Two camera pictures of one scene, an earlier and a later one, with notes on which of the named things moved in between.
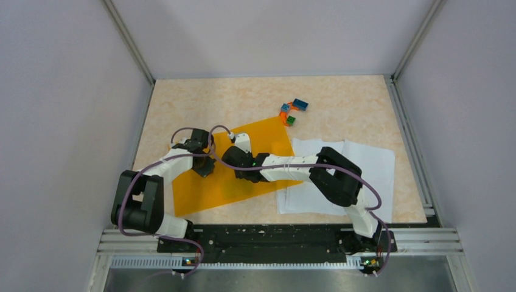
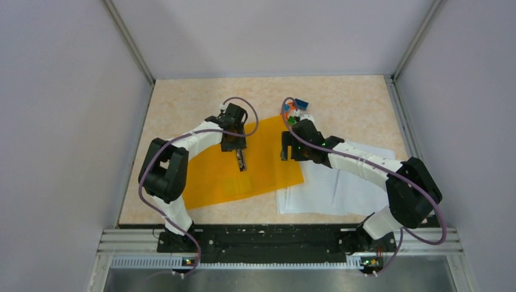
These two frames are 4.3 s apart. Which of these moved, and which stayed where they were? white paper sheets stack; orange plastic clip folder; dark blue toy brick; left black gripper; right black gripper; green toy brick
Moved: left black gripper; right black gripper
Stayed: orange plastic clip folder; green toy brick; dark blue toy brick; white paper sheets stack
